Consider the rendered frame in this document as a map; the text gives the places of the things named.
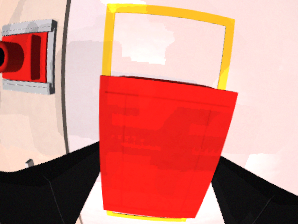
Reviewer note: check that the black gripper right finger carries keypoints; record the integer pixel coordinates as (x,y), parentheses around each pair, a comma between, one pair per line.
(245,198)

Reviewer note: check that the yellow rectangular frame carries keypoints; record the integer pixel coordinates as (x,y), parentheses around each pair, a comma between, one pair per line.
(113,8)

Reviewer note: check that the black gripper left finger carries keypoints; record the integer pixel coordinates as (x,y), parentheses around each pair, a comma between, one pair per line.
(50,193)

